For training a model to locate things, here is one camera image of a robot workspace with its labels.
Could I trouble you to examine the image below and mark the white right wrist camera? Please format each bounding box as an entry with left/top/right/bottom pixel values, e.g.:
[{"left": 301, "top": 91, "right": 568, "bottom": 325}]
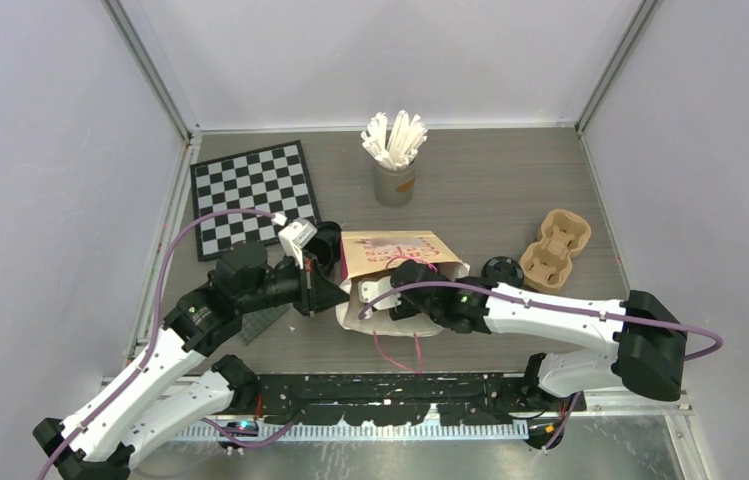
[{"left": 358, "top": 275, "right": 403, "bottom": 319}]

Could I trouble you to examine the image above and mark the black cup stack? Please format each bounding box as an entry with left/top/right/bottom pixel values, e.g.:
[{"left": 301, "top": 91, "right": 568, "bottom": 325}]
[{"left": 305, "top": 231, "right": 341, "bottom": 275}]

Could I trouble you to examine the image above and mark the black lid stack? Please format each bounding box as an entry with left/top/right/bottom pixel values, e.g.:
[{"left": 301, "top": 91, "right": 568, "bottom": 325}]
[{"left": 316, "top": 221, "right": 342, "bottom": 242}]

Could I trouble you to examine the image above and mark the white wrapped stirrers bundle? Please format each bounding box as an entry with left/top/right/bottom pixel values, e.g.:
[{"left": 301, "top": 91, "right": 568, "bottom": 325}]
[{"left": 360, "top": 110, "right": 429, "bottom": 171}]

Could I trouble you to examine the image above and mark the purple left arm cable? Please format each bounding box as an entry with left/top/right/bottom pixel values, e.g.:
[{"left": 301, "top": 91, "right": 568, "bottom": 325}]
[{"left": 36, "top": 208, "right": 302, "bottom": 480}]

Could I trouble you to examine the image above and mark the grey studded baseplate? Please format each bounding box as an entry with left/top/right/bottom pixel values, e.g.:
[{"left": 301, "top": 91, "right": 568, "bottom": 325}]
[{"left": 238, "top": 305, "right": 290, "bottom": 345}]

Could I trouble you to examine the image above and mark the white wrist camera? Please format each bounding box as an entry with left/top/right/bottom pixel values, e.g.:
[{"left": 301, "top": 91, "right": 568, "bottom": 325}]
[
  {"left": 272, "top": 213, "right": 317, "bottom": 270},
  {"left": 358, "top": 275, "right": 403, "bottom": 319}
]

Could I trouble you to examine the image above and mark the pink cakes paper bag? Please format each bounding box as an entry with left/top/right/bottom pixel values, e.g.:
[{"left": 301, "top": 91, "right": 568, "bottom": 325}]
[{"left": 335, "top": 231, "right": 470, "bottom": 373}]

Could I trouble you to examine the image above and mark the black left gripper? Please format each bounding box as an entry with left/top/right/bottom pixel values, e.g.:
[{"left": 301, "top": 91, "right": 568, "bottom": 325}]
[{"left": 238, "top": 249, "right": 350, "bottom": 316}]

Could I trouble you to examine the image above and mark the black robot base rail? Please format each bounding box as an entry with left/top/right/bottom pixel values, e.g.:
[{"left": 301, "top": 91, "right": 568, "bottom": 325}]
[{"left": 221, "top": 373, "right": 570, "bottom": 427}]

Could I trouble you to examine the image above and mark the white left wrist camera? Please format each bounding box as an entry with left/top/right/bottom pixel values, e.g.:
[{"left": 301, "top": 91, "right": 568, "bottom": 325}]
[{"left": 272, "top": 213, "right": 317, "bottom": 270}]

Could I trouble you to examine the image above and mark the grey holder cup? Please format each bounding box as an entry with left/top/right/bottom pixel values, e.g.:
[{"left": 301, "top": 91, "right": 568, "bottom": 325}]
[{"left": 373, "top": 163, "right": 416, "bottom": 207}]

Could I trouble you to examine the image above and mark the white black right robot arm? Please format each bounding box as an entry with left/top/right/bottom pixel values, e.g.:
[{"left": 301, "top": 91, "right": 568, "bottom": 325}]
[{"left": 390, "top": 260, "right": 687, "bottom": 411}]

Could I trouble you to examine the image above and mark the black white chessboard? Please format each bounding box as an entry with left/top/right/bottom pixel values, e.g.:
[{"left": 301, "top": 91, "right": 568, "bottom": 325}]
[{"left": 190, "top": 140, "right": 321, "bottom": 262}]

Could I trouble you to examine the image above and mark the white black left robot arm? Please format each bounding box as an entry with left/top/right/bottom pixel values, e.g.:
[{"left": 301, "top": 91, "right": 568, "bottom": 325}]
[{"left": 33, "top": 238, "right": 349, "bottom": 479}]

